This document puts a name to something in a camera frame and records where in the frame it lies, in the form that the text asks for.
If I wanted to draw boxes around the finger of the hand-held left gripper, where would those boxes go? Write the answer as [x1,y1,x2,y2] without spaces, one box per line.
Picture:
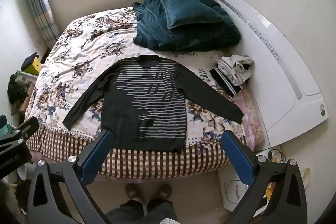
[0,116,39,152]

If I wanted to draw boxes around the white grey folded garment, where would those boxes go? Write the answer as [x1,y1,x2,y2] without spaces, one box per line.
[217,54,255,86]

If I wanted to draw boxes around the person's legs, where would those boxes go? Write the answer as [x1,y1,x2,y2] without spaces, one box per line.
[105,200,179,224]

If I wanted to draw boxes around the teal folded blanket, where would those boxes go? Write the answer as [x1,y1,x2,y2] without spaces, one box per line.
[132,0,241,51]

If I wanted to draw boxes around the beige slipper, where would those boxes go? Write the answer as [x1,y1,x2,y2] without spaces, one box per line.
[152,183,173,201]
[124,183,144,204]

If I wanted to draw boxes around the yellow box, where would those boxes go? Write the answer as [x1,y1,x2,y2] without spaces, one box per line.
[24,59,42,75]

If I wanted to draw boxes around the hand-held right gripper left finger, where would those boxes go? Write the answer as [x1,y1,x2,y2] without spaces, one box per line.
[27,130,114,224]

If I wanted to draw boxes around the dark green cloth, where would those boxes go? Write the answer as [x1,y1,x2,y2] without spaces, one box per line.
[7,71,29,107]

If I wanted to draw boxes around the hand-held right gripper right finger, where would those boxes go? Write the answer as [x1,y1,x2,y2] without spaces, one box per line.
[221,130,308,224]

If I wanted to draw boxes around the teal pillow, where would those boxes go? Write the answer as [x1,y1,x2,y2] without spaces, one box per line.
[157,0,224,29]

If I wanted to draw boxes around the black white-trimmed folded garment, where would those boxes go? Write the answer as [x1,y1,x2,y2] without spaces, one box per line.
[209,66,243,97]

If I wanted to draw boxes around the black cable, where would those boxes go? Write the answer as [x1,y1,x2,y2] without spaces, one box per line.
[267,148,287,164]

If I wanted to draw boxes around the white cardboard box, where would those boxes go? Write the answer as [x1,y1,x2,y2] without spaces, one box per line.
[218,166,264,214]

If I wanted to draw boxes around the white bed headboard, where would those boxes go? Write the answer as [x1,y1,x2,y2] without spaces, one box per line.
[205,0,329,151]

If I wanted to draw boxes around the dark cap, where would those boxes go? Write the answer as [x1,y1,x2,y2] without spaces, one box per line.
[21,52,40,70]

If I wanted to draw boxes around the black striped sweater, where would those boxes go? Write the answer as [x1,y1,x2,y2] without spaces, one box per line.
[62,54,245,153]

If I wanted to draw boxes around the floral bedspread bed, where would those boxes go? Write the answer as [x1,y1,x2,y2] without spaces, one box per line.
[24,7,264,180]

